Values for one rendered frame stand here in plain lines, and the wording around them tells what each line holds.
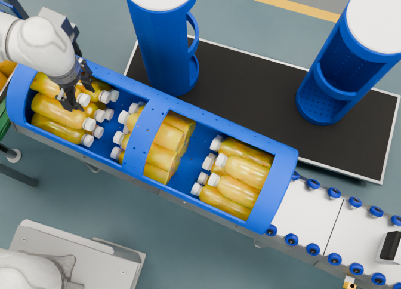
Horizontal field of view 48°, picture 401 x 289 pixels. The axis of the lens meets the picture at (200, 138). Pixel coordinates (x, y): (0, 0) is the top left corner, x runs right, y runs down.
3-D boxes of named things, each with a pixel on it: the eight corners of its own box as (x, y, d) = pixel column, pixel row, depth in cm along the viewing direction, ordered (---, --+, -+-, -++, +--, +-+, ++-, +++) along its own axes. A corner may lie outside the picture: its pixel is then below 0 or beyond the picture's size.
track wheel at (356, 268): (366, 270, 144) (366, 266, 145) (352, 264, 144) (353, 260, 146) (359, 278, 146) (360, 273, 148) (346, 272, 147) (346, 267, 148)
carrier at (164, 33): (162, 105, 246) (207, 82, 250) (143, 25, 162) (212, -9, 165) (138, 63, 252) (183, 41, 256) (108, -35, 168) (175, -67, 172)
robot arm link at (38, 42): (84, 46, 113) (34, 33, 114) (67, 13, 98) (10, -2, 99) (69, 85, 110) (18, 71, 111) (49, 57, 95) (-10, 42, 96)
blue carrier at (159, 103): (256, 240, 148) (272, 228, 121) (24, 135, 157) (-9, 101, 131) (286, 165, 157) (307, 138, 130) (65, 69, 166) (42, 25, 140)
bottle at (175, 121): (193, 125, 147) (142, 102, 149) (192, 120, 140) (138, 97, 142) (184, 144, 146) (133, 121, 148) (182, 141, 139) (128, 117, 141)
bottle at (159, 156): (167, 177, 139) (113, 153, 141) (175, 163, 145) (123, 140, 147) (172, 160, 135) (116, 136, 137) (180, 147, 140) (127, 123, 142)
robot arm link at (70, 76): (82, 51, 112) (87, 61, 118) (49, 37, 113) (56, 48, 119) (64, 82, 110) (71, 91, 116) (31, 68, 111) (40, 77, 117)
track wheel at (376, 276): (388, 280, 143) (388, 276, 144) (375, 274, 143) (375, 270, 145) (381, 288, 146) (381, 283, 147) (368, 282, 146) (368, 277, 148)
